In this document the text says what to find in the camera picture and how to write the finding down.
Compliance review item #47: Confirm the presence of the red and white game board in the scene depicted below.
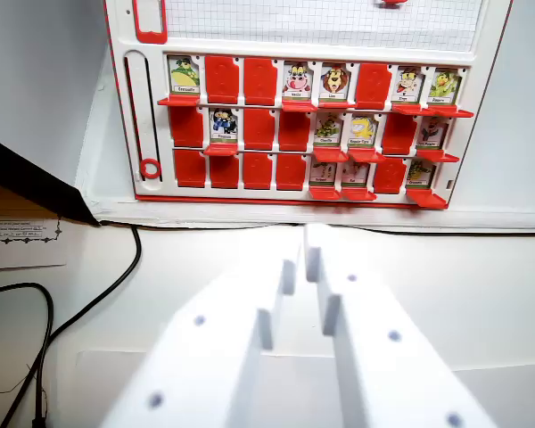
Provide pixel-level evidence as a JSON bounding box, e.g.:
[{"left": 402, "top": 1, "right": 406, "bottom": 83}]
[{"left": 103, "top": 0, "right": 514, "bottom": 210}]

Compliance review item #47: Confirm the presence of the red plastic flap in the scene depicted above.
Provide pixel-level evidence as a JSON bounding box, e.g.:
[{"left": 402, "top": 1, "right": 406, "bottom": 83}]
[{"left": 347, "top": 147, "right": 387, "bottom": 164}]

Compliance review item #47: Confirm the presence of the printed white paper sheet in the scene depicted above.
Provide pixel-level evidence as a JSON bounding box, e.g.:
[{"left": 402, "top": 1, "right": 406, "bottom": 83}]
[{"left": 0, "top": 217, "right": 69, "bottom": 272}]

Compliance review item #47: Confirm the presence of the thin black cable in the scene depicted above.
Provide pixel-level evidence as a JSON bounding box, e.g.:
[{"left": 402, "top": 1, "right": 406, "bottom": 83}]
[{"left": 98, "top": 219, "right": 535, "bottom": 235}]

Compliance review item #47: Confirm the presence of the brown cardboard sheet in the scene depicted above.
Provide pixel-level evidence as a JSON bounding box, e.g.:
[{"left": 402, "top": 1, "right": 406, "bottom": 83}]
[{"left": 0, "top": 177, "right": 62, "bottom": 221}]

